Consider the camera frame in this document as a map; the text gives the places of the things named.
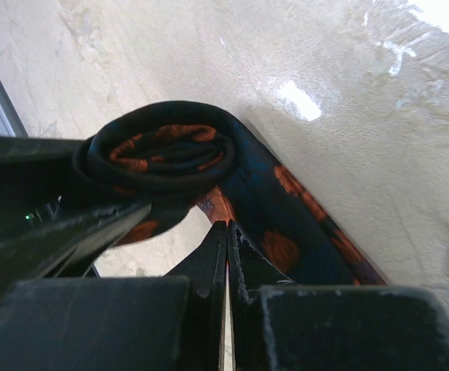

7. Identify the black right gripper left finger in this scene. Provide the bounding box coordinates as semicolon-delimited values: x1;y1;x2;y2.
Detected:
0;222;227;370

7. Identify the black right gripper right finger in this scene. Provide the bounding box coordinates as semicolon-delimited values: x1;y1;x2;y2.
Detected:
227;224;449;370

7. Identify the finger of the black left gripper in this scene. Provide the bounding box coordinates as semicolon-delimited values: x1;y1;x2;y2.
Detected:
0;136;151;298

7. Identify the black orange floral tie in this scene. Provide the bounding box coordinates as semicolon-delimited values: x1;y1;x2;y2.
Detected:
61;100;383;284

